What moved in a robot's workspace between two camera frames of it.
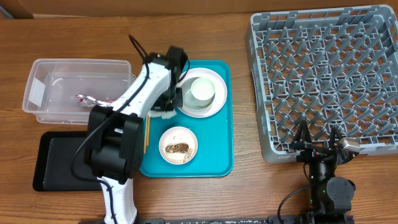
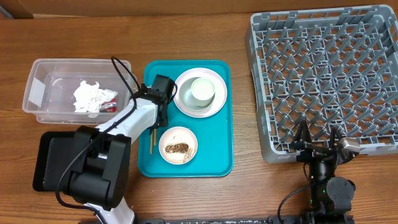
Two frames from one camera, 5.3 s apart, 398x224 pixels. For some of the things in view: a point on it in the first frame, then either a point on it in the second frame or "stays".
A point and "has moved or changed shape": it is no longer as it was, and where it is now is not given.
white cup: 202,88 stays
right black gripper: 299,143 stays
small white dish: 178,145 stays
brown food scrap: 181,147 stays
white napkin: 164,114 has moved or changed shape
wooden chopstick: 148,129 -> 155,137
